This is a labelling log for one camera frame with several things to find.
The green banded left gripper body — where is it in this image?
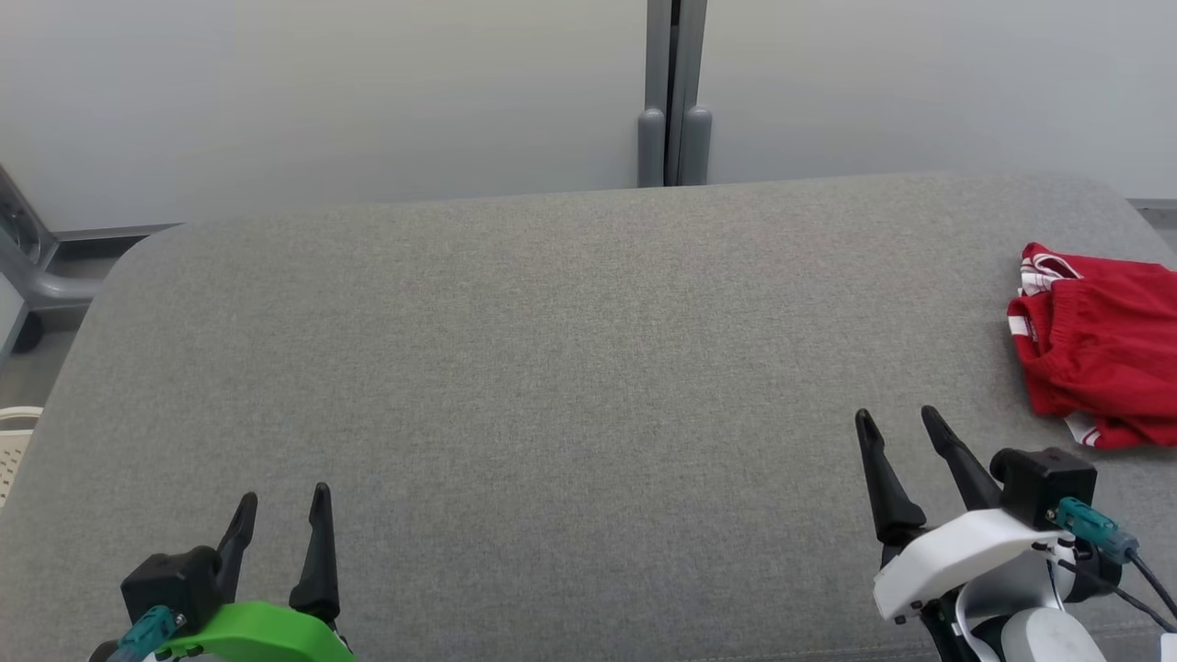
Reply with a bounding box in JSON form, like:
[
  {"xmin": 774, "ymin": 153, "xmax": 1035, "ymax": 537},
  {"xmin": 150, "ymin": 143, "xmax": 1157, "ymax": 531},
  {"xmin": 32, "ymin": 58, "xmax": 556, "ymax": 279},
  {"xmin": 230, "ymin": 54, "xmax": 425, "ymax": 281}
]
[{"xmin": 152, "ymin": 599, "xmax": 357, "ymax": 662}]

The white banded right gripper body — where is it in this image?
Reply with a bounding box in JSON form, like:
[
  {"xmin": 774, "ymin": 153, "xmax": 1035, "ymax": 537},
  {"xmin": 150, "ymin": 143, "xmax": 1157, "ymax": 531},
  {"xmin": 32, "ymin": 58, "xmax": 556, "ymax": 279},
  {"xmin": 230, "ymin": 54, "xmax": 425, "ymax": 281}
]
[{"xmin": 871, "ymin": 508, "xmax": 1124, "ymax": 662}]

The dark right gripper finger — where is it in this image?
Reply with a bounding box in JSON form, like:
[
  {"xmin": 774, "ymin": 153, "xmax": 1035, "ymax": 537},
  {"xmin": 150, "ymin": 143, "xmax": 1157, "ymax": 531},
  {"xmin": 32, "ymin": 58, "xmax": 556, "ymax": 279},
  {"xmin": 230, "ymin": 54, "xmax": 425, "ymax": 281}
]
[
  {"xmin": 920, "ymin": 405, "xmax": 1004, "ymax": 513},
  {"xmin": 854, "ymin": 408, "xmax": 929, "ymax": 546}
]

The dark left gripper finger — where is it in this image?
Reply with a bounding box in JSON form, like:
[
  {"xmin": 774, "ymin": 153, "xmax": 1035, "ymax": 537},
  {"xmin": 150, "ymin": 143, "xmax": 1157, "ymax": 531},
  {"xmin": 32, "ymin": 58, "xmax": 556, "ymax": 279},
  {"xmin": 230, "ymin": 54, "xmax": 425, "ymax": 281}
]
[
  {"xmin": 213, "ymin": 493, "xmax": 259, "ymax": 604},
  {"xmin": 290, "ymin": 484, "xmax": 342, "ymax": 622}
]

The red jersey top striped trim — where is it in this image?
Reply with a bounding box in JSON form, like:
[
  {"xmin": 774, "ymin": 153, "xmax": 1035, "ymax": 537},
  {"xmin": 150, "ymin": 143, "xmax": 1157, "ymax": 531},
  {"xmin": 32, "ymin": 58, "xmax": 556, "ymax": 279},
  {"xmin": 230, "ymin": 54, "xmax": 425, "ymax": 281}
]
[{"xmin": 1007, "ymin": 242, "xmax": 1177, "ymax": 451}]

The white plastic laundry basket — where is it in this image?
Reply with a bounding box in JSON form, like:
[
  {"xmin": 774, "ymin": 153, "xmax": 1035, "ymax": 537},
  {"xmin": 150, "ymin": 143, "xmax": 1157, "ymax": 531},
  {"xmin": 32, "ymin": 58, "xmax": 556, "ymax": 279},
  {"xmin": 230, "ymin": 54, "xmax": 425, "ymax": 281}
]
[{"xmin": 0, "ymin": 405, "xmax": 45, "ymax": 509}]

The teal left camera cable connector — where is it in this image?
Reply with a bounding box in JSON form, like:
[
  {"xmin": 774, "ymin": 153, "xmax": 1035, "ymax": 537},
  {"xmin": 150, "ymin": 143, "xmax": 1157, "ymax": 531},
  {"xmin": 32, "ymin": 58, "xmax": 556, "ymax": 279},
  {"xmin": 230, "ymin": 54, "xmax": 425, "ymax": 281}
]
[{"xmin": 104, "ymin": 604, "xmax": 186, "ymax": 662}]

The teal camera cable connector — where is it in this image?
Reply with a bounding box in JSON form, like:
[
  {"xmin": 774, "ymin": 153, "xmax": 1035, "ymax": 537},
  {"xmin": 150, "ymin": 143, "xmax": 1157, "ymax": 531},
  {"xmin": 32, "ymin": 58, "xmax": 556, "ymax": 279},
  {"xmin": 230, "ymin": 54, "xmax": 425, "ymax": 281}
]
[
  {"xmin": 1055, "ymin": 497, "xmax": 1140, "ymax": 565},
  {"xmin": 104, "ymin": 604, "xmax": 186, "ymax": 662}
]

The teal right camera cable connector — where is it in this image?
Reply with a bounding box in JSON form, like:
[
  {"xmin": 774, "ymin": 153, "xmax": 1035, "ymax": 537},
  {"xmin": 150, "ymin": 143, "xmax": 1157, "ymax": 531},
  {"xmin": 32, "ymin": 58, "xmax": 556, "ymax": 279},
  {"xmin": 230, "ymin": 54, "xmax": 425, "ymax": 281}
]
[{"xmin": 1055, "ymin": 497, "xmax": 1140, "ymax": 565}]

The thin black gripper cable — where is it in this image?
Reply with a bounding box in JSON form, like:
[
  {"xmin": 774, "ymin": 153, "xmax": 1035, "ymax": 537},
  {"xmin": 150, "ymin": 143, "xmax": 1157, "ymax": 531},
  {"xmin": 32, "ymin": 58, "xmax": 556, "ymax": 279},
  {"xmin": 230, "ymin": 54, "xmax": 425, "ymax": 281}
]
[{"xmin": 1048, "ymin": 556, "xmax": 1177, "ymax": 636}]

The thick black camera cable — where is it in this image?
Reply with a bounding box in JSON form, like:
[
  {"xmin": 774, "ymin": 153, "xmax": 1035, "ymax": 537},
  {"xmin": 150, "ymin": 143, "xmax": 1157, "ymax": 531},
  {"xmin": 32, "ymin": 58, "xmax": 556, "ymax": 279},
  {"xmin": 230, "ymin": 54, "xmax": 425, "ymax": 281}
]
[{"xmin": 1124, "ymin": 550, "xmax": 1177, "ymax": 616}]

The grey metal cart frame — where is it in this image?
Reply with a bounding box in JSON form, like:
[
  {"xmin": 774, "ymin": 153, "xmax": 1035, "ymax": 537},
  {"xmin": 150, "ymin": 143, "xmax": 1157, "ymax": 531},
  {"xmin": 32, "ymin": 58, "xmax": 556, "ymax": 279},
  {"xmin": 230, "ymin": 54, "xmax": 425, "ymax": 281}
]
[{"xmin": 0, "ymin": 165, "xmax": 105, "ymax": 369}]

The grey rounded post foot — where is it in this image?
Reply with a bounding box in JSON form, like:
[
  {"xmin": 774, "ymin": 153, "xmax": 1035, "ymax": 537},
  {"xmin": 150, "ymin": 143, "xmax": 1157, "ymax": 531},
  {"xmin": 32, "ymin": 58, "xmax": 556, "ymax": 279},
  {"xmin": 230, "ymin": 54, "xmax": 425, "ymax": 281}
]
[
  {"xmin": 637, "ymin": 108, "xmax": 667, "ymax": 188},
  {"xmin": 680, "ymin": 105, "xmax": 714, "ymax": 187}
]

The grey vertical partition post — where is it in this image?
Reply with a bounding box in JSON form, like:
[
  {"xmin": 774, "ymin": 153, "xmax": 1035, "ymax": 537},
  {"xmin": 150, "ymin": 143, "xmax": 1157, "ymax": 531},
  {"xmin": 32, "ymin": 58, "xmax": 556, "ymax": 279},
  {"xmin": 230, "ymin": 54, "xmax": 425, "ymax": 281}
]
[{"xmin": 646, "ymin": 0, "xmax": 710, "ymax": 188}]

